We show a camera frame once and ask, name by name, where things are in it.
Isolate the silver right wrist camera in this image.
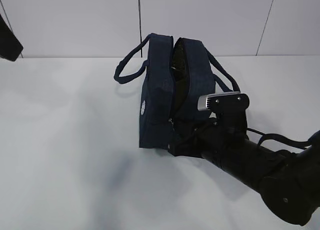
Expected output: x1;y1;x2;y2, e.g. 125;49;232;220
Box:
197;91;251;131

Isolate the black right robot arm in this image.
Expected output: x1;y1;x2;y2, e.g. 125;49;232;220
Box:
169;117;320;226

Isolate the dark navy lunch bag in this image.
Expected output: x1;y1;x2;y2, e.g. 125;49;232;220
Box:
113;33;240;150

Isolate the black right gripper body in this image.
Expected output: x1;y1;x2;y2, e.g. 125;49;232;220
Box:
168;117;248;158

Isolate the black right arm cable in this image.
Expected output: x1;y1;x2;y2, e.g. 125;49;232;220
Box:
246;127;313;150

